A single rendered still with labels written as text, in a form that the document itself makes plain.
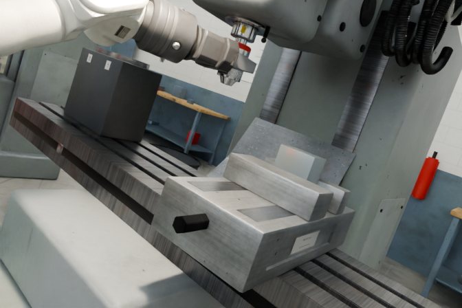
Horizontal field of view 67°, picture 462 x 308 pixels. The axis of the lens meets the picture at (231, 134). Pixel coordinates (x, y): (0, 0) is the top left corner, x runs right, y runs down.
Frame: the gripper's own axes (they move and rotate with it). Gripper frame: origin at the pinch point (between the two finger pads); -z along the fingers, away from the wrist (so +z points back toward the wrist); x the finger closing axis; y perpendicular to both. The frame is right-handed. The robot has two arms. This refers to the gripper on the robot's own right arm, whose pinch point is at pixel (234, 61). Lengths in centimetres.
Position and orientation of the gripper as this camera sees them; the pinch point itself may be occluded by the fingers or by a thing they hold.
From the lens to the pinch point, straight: 68.1
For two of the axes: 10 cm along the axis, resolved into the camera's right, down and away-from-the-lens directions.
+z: -7.9, -2.4, -5.6
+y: -3.4, 9.4, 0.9
